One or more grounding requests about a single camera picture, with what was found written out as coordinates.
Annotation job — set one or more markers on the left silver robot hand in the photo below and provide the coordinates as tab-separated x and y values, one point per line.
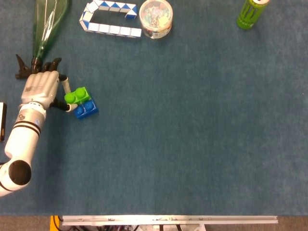
39	86

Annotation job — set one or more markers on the green toy brick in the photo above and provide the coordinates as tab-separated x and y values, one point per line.
80	95

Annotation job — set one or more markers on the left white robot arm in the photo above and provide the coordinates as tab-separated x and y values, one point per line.
21	142

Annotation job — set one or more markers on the blue toy brick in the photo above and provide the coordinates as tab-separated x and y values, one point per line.
87	110

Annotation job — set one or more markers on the black plastic bottle nozzle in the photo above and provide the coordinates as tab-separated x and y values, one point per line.
22	72

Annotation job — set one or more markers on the black white flat box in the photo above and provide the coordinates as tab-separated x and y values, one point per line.
2	120

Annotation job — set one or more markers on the blue white snake puzzle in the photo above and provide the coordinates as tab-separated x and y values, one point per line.
103	28

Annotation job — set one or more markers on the clear round tub of pins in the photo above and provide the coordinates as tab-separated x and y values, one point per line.
156	14

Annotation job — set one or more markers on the green Monster energy can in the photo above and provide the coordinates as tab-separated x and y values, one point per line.
250	14

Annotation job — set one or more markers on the yellow frame part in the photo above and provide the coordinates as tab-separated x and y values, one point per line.
52	223

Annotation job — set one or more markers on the aluminium table edge rail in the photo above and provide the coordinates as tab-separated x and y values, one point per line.
168	219

